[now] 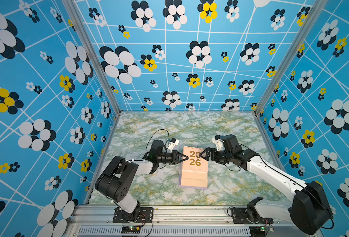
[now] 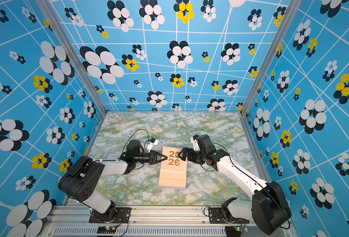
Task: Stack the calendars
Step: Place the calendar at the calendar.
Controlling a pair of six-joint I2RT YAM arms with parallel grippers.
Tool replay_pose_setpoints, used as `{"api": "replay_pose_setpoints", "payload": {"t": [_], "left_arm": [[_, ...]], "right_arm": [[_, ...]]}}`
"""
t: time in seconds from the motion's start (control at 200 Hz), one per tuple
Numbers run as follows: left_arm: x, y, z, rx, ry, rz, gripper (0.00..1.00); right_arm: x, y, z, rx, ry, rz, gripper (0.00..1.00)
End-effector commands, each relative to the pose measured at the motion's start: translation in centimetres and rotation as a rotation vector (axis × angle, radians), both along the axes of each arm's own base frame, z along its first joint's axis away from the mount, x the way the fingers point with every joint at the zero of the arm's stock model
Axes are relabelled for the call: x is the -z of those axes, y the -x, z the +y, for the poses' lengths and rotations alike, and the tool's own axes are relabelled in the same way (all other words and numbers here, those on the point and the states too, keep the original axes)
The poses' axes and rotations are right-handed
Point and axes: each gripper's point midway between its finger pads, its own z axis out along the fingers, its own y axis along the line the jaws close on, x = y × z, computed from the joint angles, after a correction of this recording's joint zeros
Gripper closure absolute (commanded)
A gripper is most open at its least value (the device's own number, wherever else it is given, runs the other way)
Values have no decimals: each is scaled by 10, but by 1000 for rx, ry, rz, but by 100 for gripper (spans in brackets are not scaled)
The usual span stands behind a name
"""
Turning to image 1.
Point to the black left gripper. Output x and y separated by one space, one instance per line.
175 157

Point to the aluminium corner post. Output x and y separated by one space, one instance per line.
315 12
81 31

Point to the aluminium front rail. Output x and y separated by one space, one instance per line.
171 221

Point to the right green circuit board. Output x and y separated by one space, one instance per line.
260 231

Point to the aluminium corner post left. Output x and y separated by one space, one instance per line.
81 31

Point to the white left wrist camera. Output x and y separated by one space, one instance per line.
172 143

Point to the aluminium corner post right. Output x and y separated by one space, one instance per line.
315 12

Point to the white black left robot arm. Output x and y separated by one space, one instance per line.
115 181

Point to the left green circuit board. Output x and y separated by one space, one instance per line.
130 230

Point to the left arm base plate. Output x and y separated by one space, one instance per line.
144 214

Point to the purple calendar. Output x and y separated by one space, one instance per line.
193 182

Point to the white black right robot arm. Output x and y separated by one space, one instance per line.
307 206

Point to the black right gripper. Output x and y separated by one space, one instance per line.
213 151

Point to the pink calendar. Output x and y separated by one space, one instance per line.
195 166

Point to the green circuit board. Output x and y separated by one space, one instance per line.
260 231
130 230

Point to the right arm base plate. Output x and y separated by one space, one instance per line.
240 215

